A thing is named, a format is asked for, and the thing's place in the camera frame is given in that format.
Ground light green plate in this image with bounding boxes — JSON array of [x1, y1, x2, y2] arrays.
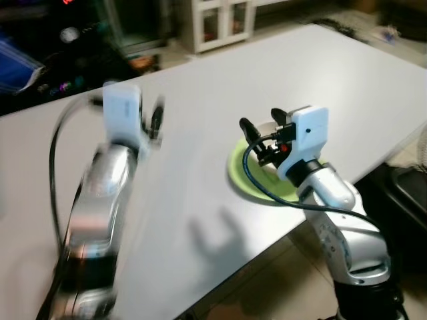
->
[[227, 123, 322, 203]]

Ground white glass-door cabinet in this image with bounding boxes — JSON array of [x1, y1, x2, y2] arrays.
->
[[178, 0, 256, 53]]

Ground blue plastic bag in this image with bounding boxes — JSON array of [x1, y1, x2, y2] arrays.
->
[[0, 35, 42, 95]]

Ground black bin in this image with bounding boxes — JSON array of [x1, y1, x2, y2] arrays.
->
[[352, 163, 427, 269]]

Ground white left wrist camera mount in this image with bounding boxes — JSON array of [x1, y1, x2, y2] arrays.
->
[[102, 83, 145, 149]]

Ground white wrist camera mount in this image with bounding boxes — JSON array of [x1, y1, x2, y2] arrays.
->
[[276, 105, 330, 182], [102, 83, 145, 149]]

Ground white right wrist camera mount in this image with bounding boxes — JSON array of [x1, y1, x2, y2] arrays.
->
[[276, 105, 330, 182]]

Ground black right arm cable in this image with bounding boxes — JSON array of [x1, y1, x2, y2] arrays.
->
[[242, 135, 376, 222]]

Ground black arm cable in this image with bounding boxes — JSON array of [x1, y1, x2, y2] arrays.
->
[[242, 135, 376, 222], [48, 99, 102, 267]]

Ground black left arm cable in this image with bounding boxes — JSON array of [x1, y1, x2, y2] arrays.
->
[[48, 99, 102, 267]]

